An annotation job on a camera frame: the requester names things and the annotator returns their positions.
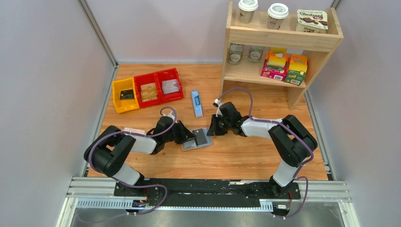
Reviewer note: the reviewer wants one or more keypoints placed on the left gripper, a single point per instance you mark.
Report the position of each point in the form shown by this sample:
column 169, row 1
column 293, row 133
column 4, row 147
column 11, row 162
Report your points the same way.
column 180, row 133

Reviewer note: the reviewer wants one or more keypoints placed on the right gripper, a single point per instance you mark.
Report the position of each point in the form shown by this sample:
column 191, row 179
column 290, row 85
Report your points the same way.
column 220, row 122

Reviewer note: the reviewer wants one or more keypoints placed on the pink leather card holder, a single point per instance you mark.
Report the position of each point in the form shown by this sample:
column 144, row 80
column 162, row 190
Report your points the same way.
column 190, row 145

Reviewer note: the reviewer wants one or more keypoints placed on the dark grey credit card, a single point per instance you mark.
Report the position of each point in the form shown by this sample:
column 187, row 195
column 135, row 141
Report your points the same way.
column 201, row 138

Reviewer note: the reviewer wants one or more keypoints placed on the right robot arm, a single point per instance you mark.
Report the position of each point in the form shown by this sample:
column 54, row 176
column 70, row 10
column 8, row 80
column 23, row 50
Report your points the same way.
column 293, row 141

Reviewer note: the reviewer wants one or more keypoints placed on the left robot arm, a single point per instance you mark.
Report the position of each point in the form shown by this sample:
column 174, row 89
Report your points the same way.
column 108, row 153

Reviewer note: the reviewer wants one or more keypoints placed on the silver cards in bin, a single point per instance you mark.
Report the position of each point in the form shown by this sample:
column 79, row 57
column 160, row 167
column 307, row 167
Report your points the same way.
column 170, row 86

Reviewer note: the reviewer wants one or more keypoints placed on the gold cards in bin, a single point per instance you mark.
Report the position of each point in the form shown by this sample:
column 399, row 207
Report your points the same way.
column 148, row 92

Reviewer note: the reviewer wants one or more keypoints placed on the black card in bin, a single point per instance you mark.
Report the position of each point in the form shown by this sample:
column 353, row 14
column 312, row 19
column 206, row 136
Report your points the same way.
column 127, row 94

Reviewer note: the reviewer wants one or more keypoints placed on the blue toothpaste box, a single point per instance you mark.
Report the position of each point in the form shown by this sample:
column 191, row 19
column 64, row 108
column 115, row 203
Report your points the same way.
column 197, row 103

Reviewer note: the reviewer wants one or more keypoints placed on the red plastic bin right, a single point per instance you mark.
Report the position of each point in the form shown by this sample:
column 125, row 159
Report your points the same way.
column 168, row 75

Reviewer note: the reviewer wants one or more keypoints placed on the red plastic bin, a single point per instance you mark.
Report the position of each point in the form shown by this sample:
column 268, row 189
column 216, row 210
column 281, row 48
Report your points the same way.
column 145, row 79
column 168, row 75

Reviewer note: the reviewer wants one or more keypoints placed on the red plastic bin left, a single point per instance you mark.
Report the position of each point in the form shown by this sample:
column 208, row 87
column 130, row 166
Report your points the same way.
column 145, row 79

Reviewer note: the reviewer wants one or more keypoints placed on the yellow plastic bin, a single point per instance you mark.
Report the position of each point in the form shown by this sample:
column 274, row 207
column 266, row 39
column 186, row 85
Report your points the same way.
column 122, row 106

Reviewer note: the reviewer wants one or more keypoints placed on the left glass jar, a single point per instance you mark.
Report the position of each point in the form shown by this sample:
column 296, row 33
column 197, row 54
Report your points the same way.
column 235, row 53

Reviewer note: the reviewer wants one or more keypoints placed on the glass jar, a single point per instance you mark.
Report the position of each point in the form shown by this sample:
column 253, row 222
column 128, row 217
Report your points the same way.
column 255, row 53
column 235, row 53

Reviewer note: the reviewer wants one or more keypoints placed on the wooden shelf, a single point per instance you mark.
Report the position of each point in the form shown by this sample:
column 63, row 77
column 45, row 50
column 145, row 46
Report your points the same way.
column 317, row 47

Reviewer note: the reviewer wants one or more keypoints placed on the pink snack box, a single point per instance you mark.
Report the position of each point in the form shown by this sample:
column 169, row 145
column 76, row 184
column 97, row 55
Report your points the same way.
column 275, row 65

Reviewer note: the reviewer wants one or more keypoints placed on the right glass jar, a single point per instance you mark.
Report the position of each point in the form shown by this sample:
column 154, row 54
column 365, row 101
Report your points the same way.
column 255, row 53

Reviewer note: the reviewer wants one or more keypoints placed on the green snack box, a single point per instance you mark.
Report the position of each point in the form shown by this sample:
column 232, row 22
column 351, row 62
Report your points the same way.
column 297, row 68

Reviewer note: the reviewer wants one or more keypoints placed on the left paper coffee cup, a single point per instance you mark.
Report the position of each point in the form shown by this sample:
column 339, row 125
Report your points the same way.
column 247, row 9

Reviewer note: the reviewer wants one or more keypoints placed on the paper coffee cup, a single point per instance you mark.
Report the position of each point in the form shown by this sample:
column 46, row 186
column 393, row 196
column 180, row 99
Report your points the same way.
column 277, row 12
column 247, row 9

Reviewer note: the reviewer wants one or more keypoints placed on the right paper coffee cup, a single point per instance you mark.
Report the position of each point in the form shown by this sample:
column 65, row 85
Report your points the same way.
column 277, row 12

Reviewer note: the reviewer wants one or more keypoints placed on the Chobani yogurt cup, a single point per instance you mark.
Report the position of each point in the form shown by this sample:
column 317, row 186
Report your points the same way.
column 311, row 21

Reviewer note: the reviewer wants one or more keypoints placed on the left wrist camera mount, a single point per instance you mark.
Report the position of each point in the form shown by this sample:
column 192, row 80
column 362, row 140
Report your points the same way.
column 171, row 115

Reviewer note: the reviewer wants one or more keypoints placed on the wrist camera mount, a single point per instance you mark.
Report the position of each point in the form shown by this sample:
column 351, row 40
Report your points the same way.
column 218, row 103
column 171, row 115

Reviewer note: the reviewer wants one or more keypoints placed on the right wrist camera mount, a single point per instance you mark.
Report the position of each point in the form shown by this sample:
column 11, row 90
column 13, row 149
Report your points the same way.
column 218, row 103

